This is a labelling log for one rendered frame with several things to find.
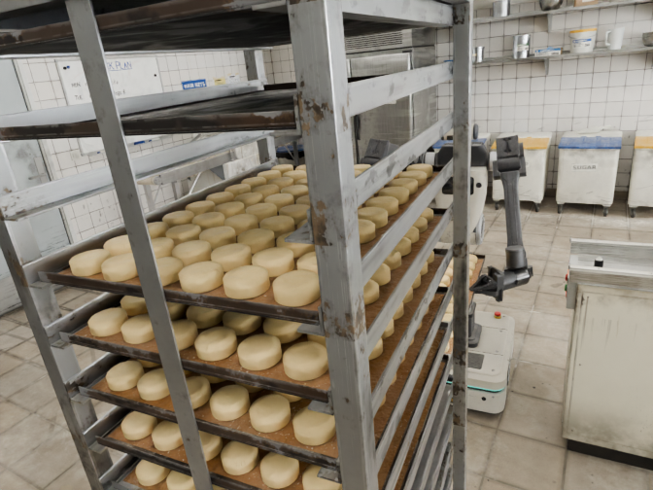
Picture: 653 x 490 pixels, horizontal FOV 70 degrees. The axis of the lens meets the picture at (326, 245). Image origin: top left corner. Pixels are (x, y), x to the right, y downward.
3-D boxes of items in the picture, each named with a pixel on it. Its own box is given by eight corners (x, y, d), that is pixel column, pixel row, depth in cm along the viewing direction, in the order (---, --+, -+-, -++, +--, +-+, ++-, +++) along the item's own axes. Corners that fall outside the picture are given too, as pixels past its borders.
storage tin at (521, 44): (531, 56, 503) (532, 34, 495) (528, 57, 489) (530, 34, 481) (513, 58, 512) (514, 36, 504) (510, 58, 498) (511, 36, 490)
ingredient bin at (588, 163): (552, 215, 493) (558, 141, 465) (559, 197, 543) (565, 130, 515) (611, 219, 466) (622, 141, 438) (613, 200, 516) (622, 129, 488)
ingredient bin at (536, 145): (489, 211, 523) (491, 142, 496) (498, 195, 574) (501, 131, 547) (541, 214, 498) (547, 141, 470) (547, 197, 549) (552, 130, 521)
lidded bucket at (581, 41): (596, 51, 476) (598, 27, 468) (595, 52, 457) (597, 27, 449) (567, 52, 488) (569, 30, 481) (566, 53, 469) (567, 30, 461)
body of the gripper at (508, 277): (498, 303, 146) (517, 297, 148) (498, 273, 142) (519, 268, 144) (484, 295, 152) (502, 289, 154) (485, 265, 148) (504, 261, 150)
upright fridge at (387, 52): (437, 192, 613) (435, 19, 538) (413, 213, 541) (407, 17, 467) (342, 188, 681) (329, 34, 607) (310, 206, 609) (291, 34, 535)
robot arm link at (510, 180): (525, 159, 166) (493, 164, 171) (525, 153, 161) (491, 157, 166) (535, 279, 156) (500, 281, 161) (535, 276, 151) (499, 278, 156)
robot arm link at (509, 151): (522, 129, 160) (491, 135, 164) (525, 169, 161) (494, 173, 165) (523, 142, 201) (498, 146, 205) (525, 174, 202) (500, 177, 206)
